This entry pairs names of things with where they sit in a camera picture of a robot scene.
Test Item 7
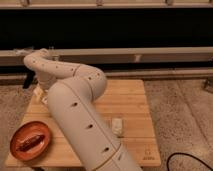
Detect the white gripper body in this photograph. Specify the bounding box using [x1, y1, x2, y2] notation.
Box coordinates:
[36, 72, 56, 90]

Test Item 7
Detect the white squeeze bottle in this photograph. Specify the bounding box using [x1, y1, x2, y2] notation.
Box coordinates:
[33, 86, 47, 105]

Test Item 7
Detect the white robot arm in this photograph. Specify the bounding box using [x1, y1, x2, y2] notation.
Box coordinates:
[24, 49, 142, 171]

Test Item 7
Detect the brown snack in bowl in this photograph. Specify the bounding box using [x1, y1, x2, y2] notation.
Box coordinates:
[17, 134, 45, 152]

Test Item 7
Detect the black cable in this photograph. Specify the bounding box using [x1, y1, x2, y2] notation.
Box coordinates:
[166, 152, 213, 171]

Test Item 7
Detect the long metal rail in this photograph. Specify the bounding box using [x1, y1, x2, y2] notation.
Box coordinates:
[0, 46, 213, 67]

